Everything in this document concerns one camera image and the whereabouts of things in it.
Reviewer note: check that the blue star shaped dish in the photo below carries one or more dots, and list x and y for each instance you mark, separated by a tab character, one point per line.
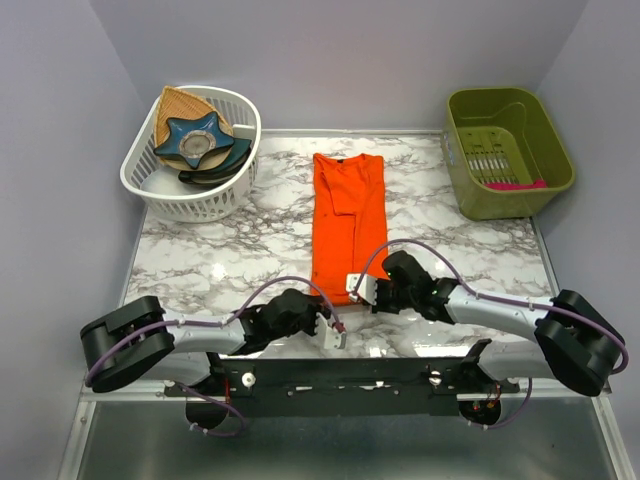
196	145

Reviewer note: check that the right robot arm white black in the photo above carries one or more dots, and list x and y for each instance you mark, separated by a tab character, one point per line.
563	337

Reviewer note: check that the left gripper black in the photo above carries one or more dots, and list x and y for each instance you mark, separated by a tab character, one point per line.
315	304

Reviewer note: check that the aluminium rail frame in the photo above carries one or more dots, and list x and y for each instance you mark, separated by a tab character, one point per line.
140	434

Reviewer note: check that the orange t shirt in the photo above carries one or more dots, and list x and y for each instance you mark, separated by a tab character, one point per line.
349	221

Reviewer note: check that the white plastic basket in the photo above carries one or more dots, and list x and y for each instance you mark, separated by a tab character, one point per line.
156	182

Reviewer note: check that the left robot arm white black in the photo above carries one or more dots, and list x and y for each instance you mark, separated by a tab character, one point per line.
142	338

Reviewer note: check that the green plastic bin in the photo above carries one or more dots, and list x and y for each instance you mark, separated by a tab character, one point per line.
502	134

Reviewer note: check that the woven bamboo leaf tray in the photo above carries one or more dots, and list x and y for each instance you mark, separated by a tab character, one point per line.
178	103

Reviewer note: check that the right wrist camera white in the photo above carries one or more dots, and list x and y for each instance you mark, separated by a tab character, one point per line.
361	288

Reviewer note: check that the pink cloth in bin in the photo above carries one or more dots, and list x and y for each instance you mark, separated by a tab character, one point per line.
505	186

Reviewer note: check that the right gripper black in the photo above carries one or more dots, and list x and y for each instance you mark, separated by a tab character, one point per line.
380	306

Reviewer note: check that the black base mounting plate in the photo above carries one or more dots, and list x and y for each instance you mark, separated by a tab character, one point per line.
349	387

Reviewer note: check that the dark stacked plates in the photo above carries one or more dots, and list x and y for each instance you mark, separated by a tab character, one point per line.
221	174

